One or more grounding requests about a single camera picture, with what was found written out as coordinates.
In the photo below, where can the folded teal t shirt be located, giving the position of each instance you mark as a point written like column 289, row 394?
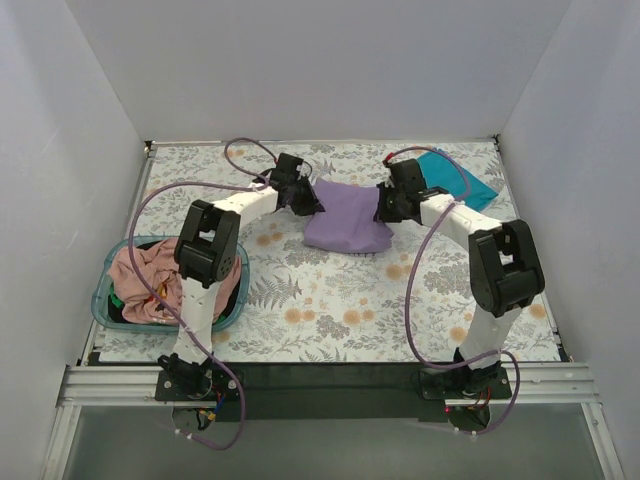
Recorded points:
column 439, row 171

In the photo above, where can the green garment in basket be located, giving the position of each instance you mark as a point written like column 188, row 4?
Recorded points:
column 116, row 301

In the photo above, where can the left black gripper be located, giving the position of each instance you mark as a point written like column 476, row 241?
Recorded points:
column 304, row 197

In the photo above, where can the floral tablecloth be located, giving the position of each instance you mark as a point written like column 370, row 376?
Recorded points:
column 305, row 304

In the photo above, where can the aluminium frame rail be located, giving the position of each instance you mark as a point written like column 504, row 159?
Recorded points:
column 540, row 383

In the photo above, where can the purple t shirt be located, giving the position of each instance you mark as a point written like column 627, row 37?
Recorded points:
column 347, row 224

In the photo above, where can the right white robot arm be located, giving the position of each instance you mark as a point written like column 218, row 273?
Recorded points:
column 505, row 273

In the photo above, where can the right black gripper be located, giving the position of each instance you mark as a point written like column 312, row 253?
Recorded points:
column 385, row 203

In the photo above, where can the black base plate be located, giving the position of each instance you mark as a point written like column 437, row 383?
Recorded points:
column 288, row 391

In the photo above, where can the teal plastic basket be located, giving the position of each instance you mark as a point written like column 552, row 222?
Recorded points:
column 110, row 317

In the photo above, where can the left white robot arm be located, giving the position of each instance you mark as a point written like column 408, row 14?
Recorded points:
column 207, row 245

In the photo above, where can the pink t shirt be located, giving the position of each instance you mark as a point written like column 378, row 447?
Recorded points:
column 147, row 283

